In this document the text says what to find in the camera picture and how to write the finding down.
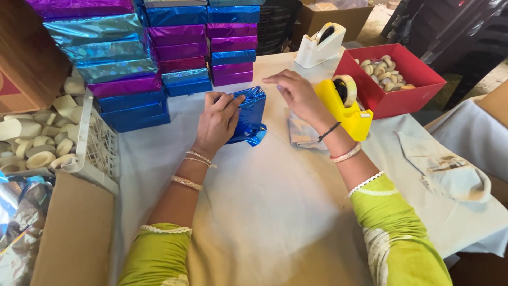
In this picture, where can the person's right hand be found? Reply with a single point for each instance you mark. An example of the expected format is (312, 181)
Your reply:
(303, 97)

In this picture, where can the person's left hand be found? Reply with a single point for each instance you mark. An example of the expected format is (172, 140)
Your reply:
(216, 123)

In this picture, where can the person's right fingers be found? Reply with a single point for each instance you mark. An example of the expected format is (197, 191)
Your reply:
(283, 81)

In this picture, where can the person's left fingers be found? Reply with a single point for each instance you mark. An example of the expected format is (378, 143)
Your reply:
(226, 102)

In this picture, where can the blue foil box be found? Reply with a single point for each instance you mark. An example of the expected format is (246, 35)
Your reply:
(251, 115)

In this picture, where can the white tape dispenser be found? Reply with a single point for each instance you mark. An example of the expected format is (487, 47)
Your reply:
(309, 53)

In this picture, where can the folded grey cloth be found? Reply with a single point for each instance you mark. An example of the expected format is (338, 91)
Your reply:
(302, 133)

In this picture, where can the stack of black plastic chairs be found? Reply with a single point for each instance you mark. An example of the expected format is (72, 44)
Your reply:
(277, 24)
(448, 35)

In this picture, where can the thin silver bangles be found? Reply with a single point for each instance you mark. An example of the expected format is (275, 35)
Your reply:
(200, 158)

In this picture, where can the clear tape roll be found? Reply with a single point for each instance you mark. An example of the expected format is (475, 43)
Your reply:
(351, 88)
(322, 32)

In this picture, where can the black thread wristband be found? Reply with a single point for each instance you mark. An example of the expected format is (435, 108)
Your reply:
(328, 132)

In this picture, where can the yellow tape dispenser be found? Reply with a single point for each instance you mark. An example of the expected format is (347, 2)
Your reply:
(349, 117)

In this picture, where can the open cardboard box with bag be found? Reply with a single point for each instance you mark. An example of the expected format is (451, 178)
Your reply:
(337, 22)

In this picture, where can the gold patterned bangle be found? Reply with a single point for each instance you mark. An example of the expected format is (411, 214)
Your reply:
(186, 182)

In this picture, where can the pink and white bangle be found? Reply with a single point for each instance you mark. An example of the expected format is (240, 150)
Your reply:
(347, 153)

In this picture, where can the pile of small tape rolls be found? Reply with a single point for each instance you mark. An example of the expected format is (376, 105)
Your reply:
(383, 75)

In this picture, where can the stack of foil wrapped gift boxes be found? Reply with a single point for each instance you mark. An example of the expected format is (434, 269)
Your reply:
(131, 59)

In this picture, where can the white tablecloth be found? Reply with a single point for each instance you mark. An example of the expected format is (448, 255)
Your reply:
(270, 206)

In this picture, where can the white plastic crate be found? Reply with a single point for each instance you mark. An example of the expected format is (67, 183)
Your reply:
(101, 147)

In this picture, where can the red cardboard tray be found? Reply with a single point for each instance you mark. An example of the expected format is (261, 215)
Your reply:
(416, 79)

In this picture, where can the green left sleeve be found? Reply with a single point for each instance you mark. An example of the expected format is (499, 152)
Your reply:
(158, 258)

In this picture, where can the green sleeve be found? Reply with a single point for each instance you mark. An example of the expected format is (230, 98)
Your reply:
(158, 258)
(397, 234)

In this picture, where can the crumpled stained grey cloth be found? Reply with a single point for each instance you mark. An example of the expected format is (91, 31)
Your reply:
(448, 170)

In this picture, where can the green right sleeve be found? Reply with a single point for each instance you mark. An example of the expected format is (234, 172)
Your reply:
(397, 234)

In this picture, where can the heap of empty tape cores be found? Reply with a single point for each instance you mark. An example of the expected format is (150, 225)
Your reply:
(35, 135)

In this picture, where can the side table with white cloth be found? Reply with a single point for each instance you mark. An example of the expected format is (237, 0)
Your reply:
(476, 135)

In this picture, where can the flat cardboard box with foil sheets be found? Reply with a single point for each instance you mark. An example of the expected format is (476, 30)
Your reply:
(75, 234)

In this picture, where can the large brown cardboard box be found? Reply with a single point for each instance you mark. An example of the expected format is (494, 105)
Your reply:
(27, 59)

